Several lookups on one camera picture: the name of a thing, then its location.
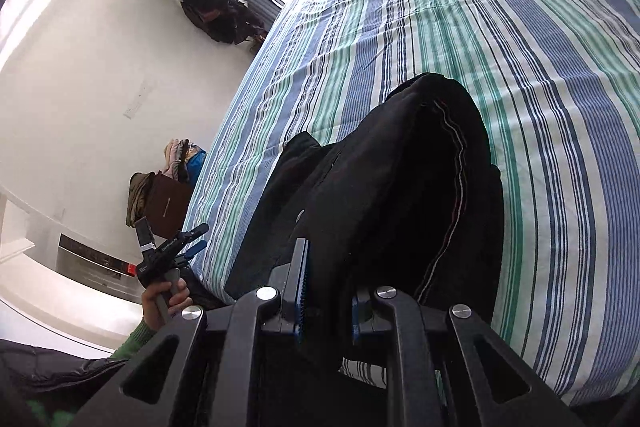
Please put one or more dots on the black pants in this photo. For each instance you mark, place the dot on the black pants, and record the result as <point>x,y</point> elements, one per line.
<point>390,187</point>

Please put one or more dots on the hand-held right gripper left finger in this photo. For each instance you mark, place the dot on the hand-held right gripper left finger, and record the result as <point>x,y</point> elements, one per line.
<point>301,292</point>

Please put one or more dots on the striped bedsheet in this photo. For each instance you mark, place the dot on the striped bedsheet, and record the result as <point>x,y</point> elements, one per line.
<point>525,57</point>

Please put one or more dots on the olive bag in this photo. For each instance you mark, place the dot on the olive bag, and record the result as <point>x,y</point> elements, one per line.
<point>137,197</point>

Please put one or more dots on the brown bag with clothes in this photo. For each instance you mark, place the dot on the brown bag with clothes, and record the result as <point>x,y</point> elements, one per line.
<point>167,207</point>

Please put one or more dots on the person's left hand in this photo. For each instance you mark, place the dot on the person's left hand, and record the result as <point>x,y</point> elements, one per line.
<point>179,299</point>

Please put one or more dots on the person's dark jacket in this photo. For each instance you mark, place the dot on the person's dark jacket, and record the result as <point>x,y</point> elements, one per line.
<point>50,372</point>

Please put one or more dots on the colourful clothes pile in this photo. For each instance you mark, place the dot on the colourful clothes pile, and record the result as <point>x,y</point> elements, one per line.
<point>181,159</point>

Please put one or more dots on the dark hanging clothes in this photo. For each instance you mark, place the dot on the dark hanging clothes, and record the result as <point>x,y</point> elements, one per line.
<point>210,7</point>

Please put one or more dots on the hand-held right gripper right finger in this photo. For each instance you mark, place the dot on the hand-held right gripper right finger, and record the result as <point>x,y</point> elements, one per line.
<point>356,318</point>

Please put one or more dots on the person's left forearm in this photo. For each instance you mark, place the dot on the person's left forearm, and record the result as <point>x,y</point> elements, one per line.
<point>135,339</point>

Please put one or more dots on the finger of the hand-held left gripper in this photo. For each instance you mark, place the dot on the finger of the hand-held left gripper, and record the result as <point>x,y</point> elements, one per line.
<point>195,248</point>
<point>194,232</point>

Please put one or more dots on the grey wall heater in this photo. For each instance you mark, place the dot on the grey wall heater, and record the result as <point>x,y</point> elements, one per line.
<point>92,263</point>

